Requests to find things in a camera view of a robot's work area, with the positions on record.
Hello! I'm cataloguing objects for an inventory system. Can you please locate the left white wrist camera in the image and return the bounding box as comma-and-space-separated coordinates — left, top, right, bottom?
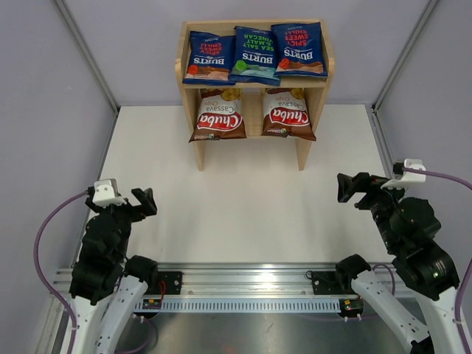
92, 178, 126, 208

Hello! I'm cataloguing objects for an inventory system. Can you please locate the blue Burts sea salt bag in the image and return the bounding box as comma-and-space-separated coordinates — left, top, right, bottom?
229, 26, 280, 86

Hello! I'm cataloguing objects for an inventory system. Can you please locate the Chuba cassava chips bag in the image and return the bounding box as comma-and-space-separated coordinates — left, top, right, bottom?
189, 88, 246, 142
261, 88, 316, 142

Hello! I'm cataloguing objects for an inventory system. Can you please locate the white slotted cable duct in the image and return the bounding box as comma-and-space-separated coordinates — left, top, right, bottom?
134, 298, 341, 313

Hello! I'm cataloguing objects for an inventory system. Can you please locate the blue Burts spicy chilli bag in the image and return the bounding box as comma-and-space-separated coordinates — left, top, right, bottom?
271, 22, 327, 77

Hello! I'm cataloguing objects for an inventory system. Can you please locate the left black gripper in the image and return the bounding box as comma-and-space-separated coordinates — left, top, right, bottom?
87, 187, 156, 260

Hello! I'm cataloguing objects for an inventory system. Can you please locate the wooden two-tier shelf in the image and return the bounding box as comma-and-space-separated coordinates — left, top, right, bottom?
173, 20, 336, 173

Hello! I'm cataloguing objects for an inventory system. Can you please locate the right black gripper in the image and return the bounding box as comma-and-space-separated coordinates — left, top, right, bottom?
337, 170, 411, 249

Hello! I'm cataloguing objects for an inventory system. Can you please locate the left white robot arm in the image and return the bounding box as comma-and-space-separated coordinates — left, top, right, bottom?
60, 185, 159, 353

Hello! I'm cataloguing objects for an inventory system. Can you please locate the aluminium mounting rail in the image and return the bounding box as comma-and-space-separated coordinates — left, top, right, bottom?
49, 262, 451, 296

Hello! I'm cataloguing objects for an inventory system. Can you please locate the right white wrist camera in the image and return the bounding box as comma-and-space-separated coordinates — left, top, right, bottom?
381, 159, 426, 190

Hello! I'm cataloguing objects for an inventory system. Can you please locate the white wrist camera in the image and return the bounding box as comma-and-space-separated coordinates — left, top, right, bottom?
92, 178, 126, 208
381, 159, 426, 190

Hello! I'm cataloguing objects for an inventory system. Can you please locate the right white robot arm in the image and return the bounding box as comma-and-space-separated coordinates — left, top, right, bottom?
334, 164, 471, 353

